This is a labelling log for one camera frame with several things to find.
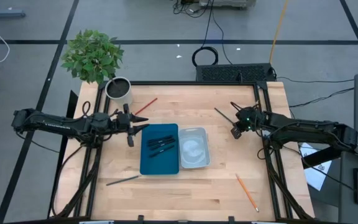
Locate white paper sheet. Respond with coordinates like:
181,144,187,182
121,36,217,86
299,141,333,192

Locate black desk bar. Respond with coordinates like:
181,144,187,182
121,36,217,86
302,145,343,170

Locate grey device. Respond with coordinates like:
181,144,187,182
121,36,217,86
198,0,257,9

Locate dark pencil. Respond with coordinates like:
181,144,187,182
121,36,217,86
213,107,236,124

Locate grey pencil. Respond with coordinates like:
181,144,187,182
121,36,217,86
106,175,142,187

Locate black perforated computer case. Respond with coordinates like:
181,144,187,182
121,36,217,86
195,63,277,83

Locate yellow cable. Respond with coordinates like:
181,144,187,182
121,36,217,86
268,0,290,65

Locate green plant in white pot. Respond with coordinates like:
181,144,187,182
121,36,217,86
60,29,134,108

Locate black metal table frame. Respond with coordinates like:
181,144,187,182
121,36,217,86
47,80,315,224

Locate red pencil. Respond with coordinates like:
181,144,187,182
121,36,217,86
134,98,158,116

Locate tangled black cables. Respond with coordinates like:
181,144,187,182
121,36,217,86
172,0,213,19

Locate thin black cable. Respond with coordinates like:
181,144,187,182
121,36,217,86
288,87,356,109
300,155,358,194
275,75,356,85

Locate grey plastic bin with handles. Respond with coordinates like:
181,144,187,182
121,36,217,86
178,126,211,169

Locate orange pencil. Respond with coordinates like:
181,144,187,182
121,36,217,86
235,173,260,213

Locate grey desk foot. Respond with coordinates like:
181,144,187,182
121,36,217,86
0,0,27,19

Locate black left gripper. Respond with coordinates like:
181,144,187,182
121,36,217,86
113,104,150,148

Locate coiled black cable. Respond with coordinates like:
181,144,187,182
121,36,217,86
191,0,219,68

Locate blue plastic bin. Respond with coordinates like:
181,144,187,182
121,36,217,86
139,123,180,175

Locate grey desk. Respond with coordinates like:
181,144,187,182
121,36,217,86
337,151,358,224

